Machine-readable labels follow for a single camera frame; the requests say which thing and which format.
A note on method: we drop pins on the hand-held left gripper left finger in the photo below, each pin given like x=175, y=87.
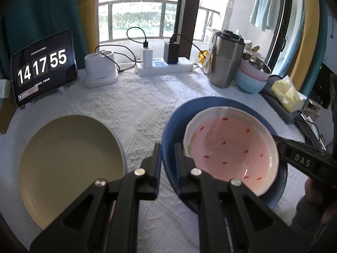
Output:
x=158, y=170

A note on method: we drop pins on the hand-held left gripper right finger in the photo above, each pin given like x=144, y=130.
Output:
x=181, y=172

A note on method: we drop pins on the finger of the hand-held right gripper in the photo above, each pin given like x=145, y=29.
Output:
x=282, y=147

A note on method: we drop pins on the dark blue bowl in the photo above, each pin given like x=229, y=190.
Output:
x=173, y=126

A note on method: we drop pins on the pink speckled bowl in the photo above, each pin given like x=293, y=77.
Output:
x=229, y=150

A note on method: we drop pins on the cream plate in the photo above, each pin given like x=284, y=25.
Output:
x=71, y=168

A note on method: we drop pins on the person's right hand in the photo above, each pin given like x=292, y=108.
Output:
x=306, y=210

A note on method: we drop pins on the grey tray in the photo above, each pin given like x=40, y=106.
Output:
x=287, y=117

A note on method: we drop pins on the yellow tissue pack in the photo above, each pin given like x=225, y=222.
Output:
x=288, y=95

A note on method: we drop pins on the black monitor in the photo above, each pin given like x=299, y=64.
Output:
x=327, y=87

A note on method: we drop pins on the pale pink bowl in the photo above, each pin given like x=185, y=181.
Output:
x=252, y=75

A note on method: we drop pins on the white power strip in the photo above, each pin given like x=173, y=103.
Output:
x=163, y=68

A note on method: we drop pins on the steel thermos jug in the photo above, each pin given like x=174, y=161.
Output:
x=225, y=60

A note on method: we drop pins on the white charger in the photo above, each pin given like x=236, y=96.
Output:
x=147, y=58

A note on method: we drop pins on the white cylindrical device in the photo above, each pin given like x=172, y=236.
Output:
x=101, y=71

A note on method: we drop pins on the black charger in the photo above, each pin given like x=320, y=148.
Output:
x=171, y=52

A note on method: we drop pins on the yellow curtain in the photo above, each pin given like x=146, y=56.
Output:
x=305, y=31
x=88, y=18

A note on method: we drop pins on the teal curtain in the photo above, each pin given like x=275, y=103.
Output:
x=323, y=26
x=39, y=10

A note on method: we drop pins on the light blue hanging towel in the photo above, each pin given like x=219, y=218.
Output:
x=264, y=8

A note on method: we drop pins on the tablet with clock display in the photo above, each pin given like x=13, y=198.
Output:
x=43, y=66

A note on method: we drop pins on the balcony railing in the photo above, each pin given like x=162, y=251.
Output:
x=137, y=4

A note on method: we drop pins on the small white box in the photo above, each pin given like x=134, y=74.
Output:
x=4, y=89

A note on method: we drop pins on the dark window frame post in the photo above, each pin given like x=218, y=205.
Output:
x=188, y=10

